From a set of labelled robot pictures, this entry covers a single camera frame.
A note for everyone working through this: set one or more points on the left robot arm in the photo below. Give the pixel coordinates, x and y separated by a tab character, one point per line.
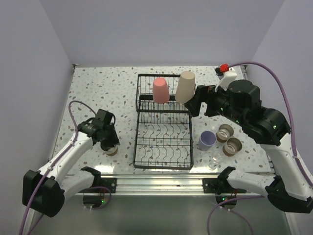
46	189

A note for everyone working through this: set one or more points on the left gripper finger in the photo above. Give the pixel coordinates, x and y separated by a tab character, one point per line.
105	148
117	144

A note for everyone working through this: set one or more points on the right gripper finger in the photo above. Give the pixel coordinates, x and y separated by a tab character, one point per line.
200	96
207	111

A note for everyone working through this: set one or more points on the aluminium mounting rail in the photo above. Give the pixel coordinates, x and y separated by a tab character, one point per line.
141	184

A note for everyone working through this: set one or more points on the steel cup cork base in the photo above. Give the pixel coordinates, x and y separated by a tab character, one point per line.
111	151

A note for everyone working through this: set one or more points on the near right steel cup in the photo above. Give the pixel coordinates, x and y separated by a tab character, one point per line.
232	146

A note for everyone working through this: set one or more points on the purple plastic cup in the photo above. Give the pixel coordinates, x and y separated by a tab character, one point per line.
206	140

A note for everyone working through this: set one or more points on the far right steel cup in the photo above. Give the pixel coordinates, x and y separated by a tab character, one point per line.
224	132

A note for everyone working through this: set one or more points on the beige plastic cup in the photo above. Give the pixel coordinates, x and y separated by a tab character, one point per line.
186	87

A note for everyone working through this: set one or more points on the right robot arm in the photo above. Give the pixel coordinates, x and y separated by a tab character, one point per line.
240	103

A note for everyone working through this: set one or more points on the clear glass cup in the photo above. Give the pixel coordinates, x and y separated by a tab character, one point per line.
214	160

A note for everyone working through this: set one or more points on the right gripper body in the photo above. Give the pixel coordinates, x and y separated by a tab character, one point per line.
219	101

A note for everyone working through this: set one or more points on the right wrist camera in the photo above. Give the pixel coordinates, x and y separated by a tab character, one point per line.
226	75

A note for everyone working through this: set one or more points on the red pink plastic cup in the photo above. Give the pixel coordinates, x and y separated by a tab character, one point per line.
160	91

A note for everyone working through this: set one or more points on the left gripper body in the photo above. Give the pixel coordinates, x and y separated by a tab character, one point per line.
110	135

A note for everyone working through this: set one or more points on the black wire dish rack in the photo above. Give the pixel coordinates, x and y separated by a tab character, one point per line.
163	138

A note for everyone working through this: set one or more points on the steel cup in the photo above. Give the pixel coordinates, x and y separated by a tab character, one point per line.
232	146
224	132

